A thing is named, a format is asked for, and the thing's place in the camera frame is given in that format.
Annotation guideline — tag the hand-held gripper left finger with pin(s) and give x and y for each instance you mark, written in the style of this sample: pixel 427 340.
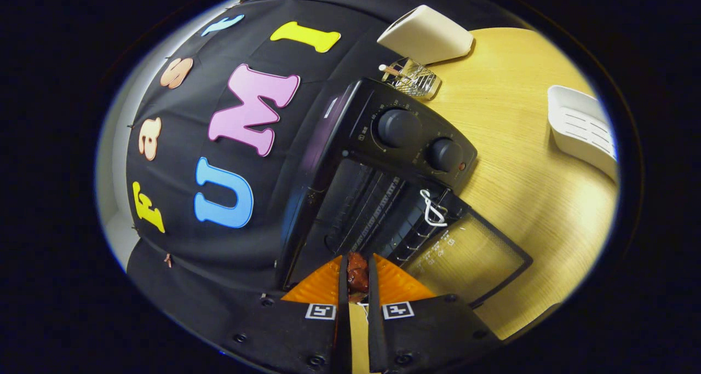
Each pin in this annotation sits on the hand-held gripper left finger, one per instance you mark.
pixel 343 297

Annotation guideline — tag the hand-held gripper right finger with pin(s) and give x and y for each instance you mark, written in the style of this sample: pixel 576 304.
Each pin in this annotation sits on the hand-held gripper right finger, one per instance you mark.
pixel 374 297

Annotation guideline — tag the brown meat piece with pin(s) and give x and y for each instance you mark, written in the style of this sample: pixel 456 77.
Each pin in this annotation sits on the brown meat piece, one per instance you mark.
pixel 358 272

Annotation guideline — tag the black toaster oven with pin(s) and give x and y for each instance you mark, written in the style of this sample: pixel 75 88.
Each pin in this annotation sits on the black toaster oven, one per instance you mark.
pixel 408 130

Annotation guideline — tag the white toaster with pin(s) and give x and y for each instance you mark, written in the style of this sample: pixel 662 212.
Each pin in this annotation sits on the white toaster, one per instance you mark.
pixel 427 34

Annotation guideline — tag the white slotted tray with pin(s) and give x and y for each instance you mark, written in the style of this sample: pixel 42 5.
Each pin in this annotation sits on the white slotted tray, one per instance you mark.
pixel 580 127

